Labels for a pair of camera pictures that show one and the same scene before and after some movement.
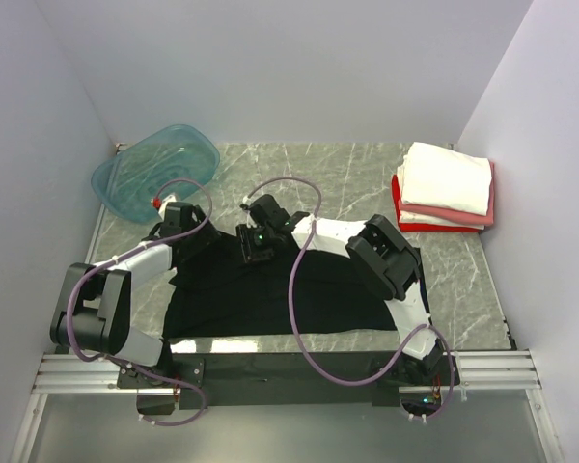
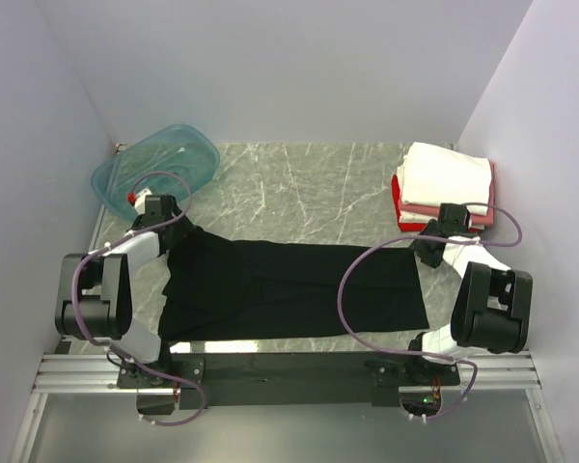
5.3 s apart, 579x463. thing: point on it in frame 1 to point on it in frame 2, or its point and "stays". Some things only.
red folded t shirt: x=403 y=227 stays
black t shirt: x=293 y=289 stays
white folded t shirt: x=445 y=178 stays
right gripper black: x=244 y=234 to x=421 y=252
